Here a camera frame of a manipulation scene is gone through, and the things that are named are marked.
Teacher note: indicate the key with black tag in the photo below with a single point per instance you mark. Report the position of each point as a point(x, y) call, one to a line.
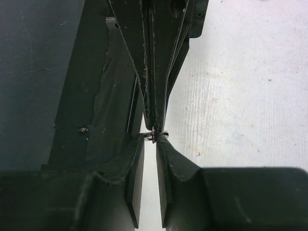
point(152, 135)

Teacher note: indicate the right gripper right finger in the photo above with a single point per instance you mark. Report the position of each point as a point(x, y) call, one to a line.
point(194, 198)

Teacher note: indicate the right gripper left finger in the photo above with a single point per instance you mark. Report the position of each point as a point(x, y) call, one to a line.
point(105, 199)

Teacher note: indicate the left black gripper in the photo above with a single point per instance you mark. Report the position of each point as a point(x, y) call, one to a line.
point(120, 77)

